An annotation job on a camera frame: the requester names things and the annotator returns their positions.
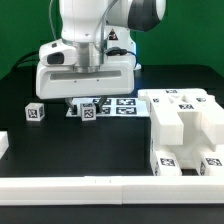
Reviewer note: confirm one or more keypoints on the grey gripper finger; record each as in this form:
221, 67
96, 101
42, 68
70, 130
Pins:
73, 108
100, 104

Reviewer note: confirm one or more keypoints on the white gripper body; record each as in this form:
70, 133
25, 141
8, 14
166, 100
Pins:
81, 70

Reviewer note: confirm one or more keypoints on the white tagged cube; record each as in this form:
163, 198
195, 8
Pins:
88, 111

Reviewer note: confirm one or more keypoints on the small white tagged block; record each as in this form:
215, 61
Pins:
35, 112

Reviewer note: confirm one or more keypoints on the white chair back assembly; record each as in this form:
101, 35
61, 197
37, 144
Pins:
180, 116

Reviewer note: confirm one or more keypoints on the white chair seat frame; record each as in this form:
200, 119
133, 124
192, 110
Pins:
187, 154

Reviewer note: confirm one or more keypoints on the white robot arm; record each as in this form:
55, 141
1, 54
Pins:
85, 20

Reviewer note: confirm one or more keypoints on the white sheet with tags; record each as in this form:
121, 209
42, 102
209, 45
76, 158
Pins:
115, 107

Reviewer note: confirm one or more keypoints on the white part at left edge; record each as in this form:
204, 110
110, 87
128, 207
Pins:
4, 143

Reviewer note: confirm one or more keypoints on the white front barrier rail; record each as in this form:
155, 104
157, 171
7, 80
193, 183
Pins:
120, 190

